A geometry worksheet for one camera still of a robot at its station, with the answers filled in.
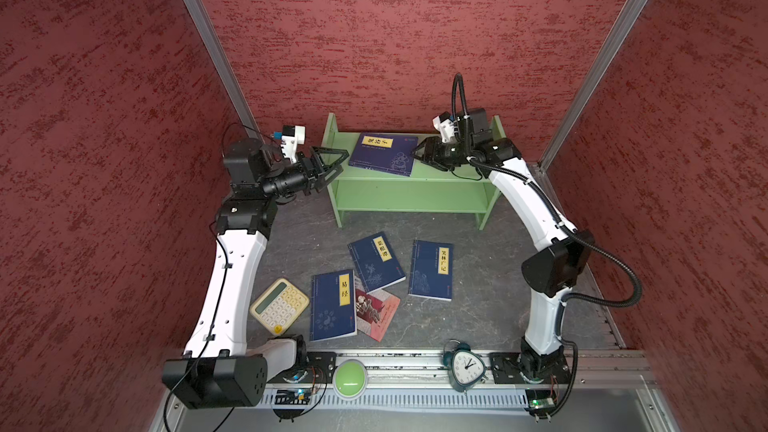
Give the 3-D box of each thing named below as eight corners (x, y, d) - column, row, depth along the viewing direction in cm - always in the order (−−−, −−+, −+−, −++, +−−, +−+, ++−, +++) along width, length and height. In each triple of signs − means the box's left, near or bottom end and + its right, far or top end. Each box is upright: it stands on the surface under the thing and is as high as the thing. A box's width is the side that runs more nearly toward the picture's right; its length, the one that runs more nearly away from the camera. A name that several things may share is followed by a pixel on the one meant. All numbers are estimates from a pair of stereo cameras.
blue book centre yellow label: (367, 295, 88) (366, 293, 86) (348, 247, 98) (347, 244, 97) (405, 279, 91) (406, 276, 90) (383, 233, 102) (383, 230, 100)
